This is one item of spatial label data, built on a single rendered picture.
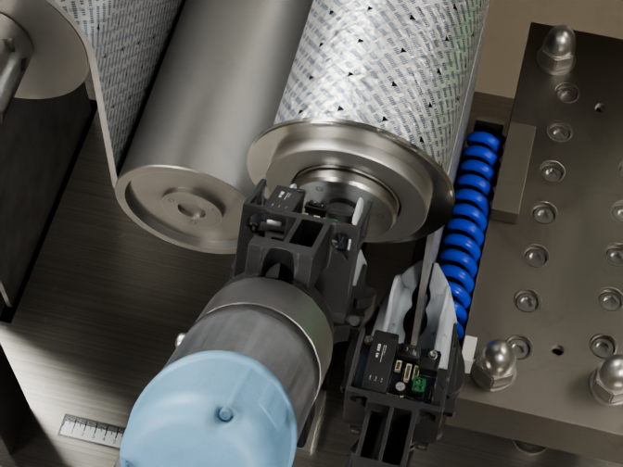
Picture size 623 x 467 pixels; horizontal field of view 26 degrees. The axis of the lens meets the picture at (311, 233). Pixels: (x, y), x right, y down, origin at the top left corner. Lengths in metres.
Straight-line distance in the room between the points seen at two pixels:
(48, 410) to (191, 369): 0.65
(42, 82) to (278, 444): 0.42
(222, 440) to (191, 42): 0.50
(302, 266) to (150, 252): 0.60
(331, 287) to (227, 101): 0.25
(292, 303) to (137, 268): 0.62
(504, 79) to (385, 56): 1.66
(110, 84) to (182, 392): 0.39
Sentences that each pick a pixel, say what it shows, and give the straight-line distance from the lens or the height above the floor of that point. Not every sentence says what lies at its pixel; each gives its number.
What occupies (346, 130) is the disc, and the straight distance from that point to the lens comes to 0.88.
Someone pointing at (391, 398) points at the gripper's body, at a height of 1.16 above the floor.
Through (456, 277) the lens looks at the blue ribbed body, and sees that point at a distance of 1.15.
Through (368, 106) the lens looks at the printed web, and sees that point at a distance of 0.90.
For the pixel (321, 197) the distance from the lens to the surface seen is 0.92.
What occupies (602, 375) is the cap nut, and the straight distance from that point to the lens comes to 1.10.
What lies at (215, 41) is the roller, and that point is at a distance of 1.03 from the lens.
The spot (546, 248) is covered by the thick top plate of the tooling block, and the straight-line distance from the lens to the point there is 1.18.
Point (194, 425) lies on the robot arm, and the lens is 0.60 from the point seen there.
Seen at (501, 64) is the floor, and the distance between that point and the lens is 2.60.
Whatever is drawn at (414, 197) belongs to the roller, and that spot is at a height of 1.27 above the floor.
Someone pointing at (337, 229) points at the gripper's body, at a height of 1.37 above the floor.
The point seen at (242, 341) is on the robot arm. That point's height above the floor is 1.46.
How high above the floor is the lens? 2.04
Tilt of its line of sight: 60 degrees down
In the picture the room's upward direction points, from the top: straight up
